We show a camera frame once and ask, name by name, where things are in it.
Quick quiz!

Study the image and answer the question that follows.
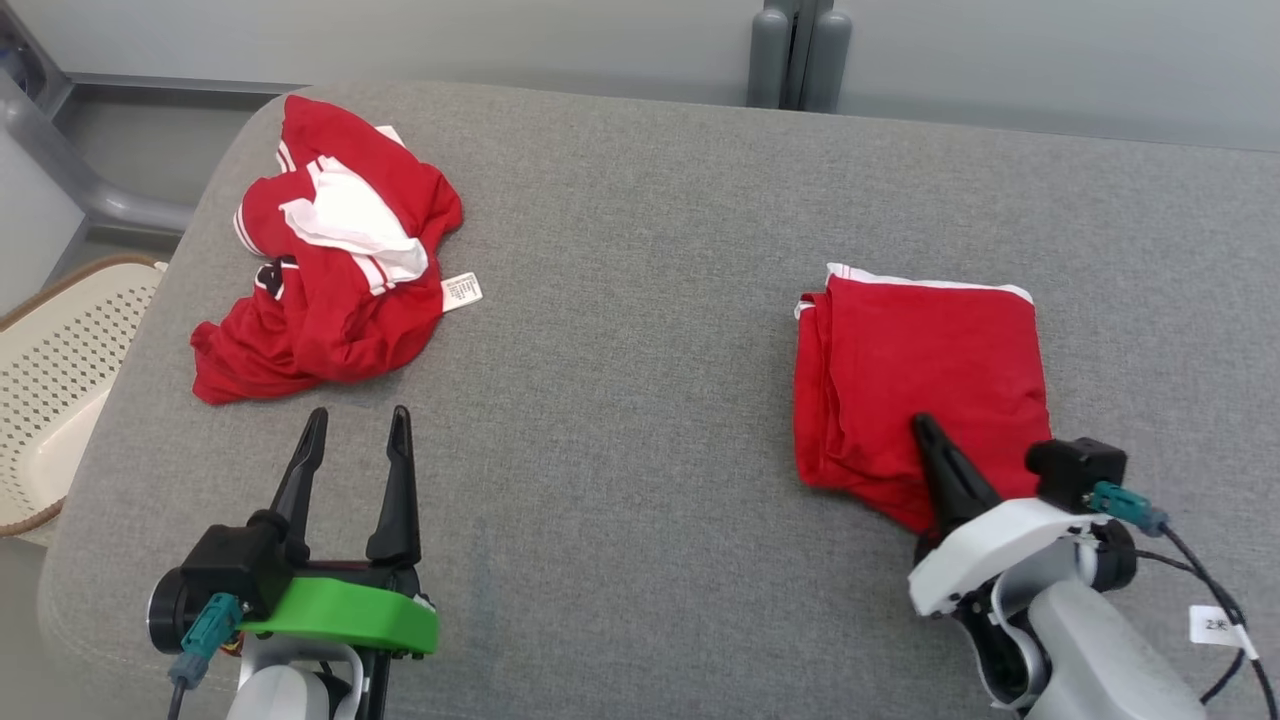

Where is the white cable tag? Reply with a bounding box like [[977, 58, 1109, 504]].
[[1190, 605, 1259, 661]]

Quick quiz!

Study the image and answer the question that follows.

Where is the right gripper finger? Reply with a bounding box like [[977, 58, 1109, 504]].
[[912, 413, 1001, 536]]

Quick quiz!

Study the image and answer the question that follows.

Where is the grey metal frame stand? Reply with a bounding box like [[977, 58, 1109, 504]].
[[0, 10, 196, 236]]

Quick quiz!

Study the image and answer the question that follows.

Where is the grey floor rail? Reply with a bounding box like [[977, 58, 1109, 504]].
[[60, 70, 301, 98]]

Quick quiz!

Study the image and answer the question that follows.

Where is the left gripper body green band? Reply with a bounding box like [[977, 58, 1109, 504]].
[[240, 555, 441, 720]]

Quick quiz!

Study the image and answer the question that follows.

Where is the red basketball jersey number 23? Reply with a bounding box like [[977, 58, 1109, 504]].
[[190, 95, 483, 406]]

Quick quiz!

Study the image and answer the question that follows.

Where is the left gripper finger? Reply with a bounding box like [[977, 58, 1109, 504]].
[[365, 405, 423, 566], [268, 407, 329, 566]]

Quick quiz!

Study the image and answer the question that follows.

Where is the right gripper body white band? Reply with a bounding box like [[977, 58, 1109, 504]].
[[908, 498, 1138, 706]]

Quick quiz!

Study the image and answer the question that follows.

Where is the cream perforated laundry basket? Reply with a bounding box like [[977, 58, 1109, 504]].
[[0, 255, 169, 546]]

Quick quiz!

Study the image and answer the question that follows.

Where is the red shorts white trim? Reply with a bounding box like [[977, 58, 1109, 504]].
[[793, 263, 1053, 536]]

